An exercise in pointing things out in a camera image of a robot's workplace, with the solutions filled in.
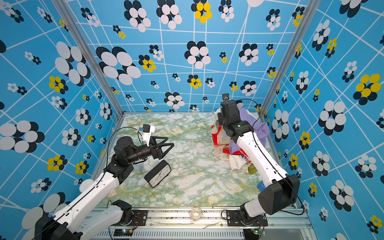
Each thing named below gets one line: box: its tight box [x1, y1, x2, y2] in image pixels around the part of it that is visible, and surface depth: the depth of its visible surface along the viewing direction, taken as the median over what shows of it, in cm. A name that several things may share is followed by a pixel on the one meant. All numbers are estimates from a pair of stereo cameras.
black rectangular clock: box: [144, 160, 172, 188], surface depth 84 cm
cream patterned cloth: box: [210, 120, 231, 161], surface depth 95 cm
